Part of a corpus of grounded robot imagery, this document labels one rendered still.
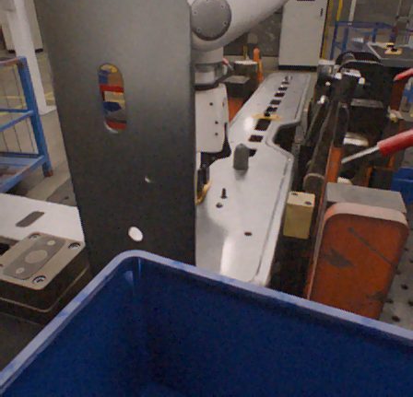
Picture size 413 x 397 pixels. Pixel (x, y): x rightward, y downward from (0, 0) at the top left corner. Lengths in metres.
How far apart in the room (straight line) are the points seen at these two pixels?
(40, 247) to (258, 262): 0.26
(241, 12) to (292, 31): 7.17
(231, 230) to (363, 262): 0.31
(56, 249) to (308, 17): 7.35
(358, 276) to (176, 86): 0.16
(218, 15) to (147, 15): 0.17
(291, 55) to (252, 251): 7.24
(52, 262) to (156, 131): 0.20
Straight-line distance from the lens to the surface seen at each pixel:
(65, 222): 0.56
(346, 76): 0.47
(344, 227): 0.19
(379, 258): 0.21
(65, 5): 0.27
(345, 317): 0.19
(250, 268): 0.44
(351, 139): 0.68
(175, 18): 0.23
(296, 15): 7.57
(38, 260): 0.40
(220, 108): 0.50
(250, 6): 0.41
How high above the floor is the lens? 1.29
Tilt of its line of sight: 28 degrees down
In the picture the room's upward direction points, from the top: straight up
